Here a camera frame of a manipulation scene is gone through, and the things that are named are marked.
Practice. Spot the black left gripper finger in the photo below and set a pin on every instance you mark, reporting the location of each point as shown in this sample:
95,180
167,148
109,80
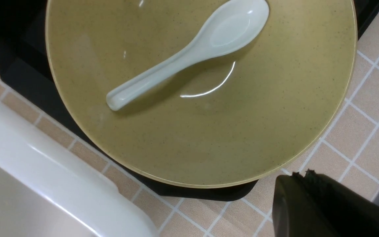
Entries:
315,205

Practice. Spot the tan noodle bowl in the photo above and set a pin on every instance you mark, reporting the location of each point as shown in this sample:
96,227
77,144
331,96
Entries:
222,122

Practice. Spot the white ceramic soup spoon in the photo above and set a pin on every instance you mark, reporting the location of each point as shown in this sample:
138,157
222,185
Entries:
230,27

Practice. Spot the beige checked tablecloth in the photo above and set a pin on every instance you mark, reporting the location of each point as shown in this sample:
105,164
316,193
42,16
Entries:
347,152

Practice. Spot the large white plastic tub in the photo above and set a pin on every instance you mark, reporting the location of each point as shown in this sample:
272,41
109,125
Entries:
46,191

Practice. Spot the black plastic serving tray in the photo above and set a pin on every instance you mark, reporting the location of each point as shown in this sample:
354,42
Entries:
24,67

